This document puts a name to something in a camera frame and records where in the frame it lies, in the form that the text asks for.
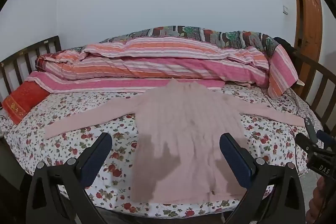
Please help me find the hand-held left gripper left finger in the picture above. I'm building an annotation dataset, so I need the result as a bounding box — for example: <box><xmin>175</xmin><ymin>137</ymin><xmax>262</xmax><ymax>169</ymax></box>
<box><xmin>26</xmin><ymin>132</ymin><xmax>113</xmax><ymax>224</ymax></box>

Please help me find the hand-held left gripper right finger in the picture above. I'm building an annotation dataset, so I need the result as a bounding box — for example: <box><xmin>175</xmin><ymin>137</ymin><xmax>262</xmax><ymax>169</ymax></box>
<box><xmin>219</xmin><ymin>133</ymin><xmax>306</xmax><ymax>224</ymax></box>

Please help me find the pink orange striped quilt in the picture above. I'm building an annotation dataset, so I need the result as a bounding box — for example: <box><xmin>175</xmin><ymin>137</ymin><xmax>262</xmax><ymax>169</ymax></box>
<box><xmin>25</xmin><ymin>36</ymin><xmax>298</xmax><ymax>98</ymax></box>

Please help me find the floral bed sheet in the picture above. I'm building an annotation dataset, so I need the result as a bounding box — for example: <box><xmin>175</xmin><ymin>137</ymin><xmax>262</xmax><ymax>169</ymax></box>
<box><xmin>0</xmin><ymin>81</ymin><xmax>324</xmax><ymax>219</ymax></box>

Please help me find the pink knitted sweater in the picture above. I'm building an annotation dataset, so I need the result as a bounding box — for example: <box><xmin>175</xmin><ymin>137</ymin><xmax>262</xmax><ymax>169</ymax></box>
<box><xmin>45</xmin><ymin>78</ymin><xmax>306</xmax><ymax>202</ymax></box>

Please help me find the dark wooden headboard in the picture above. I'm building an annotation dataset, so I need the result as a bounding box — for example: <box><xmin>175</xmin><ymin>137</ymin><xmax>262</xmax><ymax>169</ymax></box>
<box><xmin>0</xmin><ymin>35</ymin><xmax>62</xmax><ymax>109</ymax></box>

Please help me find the brown wooden door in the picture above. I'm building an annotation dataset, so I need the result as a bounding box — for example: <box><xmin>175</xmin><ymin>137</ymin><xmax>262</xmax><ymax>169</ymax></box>
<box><xmin>290</xmin><ymin>0</ymin><xmax>323</xmax><ymax>83</ymax></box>

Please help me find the red embroidered pillow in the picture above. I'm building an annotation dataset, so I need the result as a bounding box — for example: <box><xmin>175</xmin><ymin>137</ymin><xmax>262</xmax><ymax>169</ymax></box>
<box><xmin>1</xmin><ymin>81</ymin><xmax>50</xmax><ymax>125</ymax></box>

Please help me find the person's right hand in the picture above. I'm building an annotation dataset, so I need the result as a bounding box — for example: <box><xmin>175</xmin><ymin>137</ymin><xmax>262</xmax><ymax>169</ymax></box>
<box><xmin>308</xmin><ymin>177</ymin><xmax>336</xmax><ymax>224</ymax></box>

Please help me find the dark cloth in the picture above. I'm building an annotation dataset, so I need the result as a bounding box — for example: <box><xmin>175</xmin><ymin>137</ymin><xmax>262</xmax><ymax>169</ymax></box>
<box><xmin>273</xmin><ymin>37</ymin><xmax>298</xmax><ymax>55</ymax></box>

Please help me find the floral patchwork quilt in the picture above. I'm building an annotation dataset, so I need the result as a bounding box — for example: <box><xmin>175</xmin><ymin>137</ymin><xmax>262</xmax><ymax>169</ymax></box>
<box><xmin>98</xmin><ymin>25</ymin><xmax>280</xmax><ymax>58</ymax></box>

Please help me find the black cable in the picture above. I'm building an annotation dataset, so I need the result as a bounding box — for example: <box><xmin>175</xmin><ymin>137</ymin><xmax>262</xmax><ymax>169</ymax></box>
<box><xmin>261</xmin><ymin>88</ymin><xmax>311</xmax><ymax>122</ymax></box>

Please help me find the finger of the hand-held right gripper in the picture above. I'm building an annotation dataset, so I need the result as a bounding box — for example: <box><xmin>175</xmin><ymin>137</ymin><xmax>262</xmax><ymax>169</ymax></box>
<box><xmin>316</xmin><ymin>130</ymin><xmax>330</xmax><ymax>148</ymax></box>
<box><xmin>304</xmin><ymin>118</ymin><xmax>319</xmax><ymax>145</ymax></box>

